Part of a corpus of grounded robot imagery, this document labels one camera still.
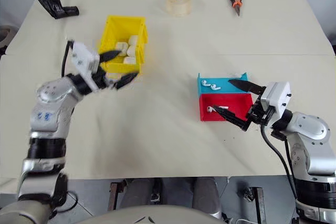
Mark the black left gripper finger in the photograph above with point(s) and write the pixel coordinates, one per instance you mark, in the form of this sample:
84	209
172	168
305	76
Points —
126	79
109	55

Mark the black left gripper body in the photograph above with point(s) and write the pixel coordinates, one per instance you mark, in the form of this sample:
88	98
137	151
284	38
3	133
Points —
102	79

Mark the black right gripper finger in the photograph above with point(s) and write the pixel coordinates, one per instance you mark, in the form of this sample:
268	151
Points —
244	84
233	117

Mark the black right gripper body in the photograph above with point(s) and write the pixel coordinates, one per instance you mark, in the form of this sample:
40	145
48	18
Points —
258	115

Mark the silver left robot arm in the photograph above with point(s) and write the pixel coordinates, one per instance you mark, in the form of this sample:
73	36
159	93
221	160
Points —
52	93

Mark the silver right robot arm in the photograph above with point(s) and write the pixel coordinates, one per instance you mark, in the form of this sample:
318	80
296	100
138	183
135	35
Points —
309	127

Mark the yellow plastic bin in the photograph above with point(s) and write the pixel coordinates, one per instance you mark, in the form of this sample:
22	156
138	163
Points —
115	28

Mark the red open tray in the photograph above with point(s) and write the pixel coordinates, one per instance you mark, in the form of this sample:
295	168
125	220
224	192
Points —
236	102

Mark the blue open tray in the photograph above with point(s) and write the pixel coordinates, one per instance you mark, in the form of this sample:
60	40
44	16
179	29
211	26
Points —
225	88

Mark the cream table cover sheet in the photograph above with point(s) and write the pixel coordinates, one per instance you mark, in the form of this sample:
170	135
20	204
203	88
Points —
170	129

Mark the black plastic printed part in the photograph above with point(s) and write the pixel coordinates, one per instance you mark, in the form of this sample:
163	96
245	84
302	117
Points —
56	7

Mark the orange black needle-nose pliers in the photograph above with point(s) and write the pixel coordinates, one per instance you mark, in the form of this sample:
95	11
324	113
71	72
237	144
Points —
237	3

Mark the dark grey rounded shape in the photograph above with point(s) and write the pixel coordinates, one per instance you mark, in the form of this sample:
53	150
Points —
206	195

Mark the beige tape roll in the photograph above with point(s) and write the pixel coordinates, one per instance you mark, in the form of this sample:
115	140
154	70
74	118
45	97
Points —
178	5

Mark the grey round object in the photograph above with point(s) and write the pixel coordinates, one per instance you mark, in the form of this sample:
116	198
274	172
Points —
4	36

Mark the beige robot torso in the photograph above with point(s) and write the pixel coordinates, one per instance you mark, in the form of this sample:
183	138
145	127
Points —
157	214

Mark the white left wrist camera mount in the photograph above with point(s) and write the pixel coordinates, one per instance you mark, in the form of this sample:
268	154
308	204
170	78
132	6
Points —
84	61

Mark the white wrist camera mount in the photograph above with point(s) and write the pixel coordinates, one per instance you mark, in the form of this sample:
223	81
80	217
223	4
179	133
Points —
84	61
278	95

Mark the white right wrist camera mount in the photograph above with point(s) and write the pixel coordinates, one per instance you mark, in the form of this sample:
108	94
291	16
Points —
278	95

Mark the rusty metal frame post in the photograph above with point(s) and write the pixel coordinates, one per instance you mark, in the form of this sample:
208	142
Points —
115	195
258	205

